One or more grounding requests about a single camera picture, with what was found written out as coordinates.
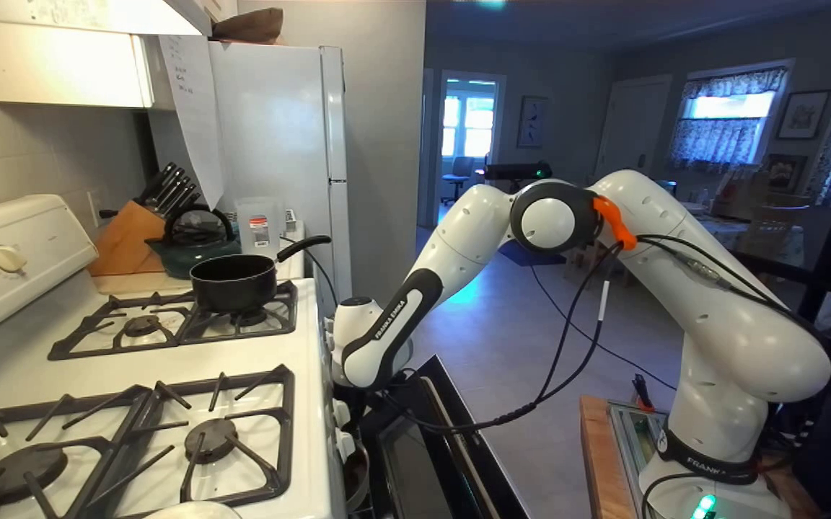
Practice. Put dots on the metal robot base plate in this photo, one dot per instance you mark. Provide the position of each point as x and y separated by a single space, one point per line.
639 435

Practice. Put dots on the round stove panel dial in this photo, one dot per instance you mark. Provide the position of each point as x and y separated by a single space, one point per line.
8 258

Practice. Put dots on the black burner grate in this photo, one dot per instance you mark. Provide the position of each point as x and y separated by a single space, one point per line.
289 311
285 462

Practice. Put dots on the blue floor rug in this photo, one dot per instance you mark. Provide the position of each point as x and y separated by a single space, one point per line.
519 258

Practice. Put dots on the bright glass door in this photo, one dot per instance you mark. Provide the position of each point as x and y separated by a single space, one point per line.
468 115

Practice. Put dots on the large black burner cap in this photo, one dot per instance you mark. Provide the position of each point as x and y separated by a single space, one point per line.
21 474

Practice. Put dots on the white wall outlet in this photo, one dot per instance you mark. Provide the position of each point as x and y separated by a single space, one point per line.
89 207

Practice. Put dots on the white refrigerator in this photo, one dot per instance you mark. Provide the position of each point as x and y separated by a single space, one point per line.
281 124

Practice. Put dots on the clear container red label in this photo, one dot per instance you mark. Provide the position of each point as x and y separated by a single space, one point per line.
259 230

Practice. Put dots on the white gas stove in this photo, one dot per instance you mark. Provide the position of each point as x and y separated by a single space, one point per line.
41 230

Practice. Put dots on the white stove knob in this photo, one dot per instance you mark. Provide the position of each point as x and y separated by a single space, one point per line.
344 444
341 412

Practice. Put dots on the white range hood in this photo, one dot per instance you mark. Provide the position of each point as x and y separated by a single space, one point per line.
50 66

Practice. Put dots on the small white shaker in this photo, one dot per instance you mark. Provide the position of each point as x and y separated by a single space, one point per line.
291 227

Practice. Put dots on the window with patterned curtains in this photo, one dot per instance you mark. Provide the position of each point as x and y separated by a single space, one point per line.
727 118

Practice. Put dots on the small black burner cap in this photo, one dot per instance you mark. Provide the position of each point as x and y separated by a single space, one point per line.
142 327
212 438

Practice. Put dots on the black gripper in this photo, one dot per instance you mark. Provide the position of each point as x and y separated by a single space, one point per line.
362 400

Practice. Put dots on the brown wooden bowl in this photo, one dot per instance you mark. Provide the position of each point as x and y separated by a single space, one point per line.
245 26

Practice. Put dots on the light wooden knife block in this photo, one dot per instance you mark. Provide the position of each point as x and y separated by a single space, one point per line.
128 245

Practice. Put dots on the black saucepan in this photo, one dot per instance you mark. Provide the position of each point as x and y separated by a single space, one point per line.
230 282

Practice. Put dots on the wooden mounting board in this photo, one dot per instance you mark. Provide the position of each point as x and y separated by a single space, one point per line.
600 462

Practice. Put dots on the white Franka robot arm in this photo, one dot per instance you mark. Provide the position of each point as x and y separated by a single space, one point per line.
750 356

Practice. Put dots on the square framed picture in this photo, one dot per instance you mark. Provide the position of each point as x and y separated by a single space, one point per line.
806 112

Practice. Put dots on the black glass oven door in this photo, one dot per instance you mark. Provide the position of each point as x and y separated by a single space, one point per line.
416 480

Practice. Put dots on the dark glass pot lid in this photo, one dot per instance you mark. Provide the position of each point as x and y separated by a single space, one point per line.
200 227

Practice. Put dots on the white paper sheet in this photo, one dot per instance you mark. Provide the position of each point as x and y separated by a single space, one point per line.
194 115

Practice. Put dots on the dark green pot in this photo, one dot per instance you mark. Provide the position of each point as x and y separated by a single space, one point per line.
178 261

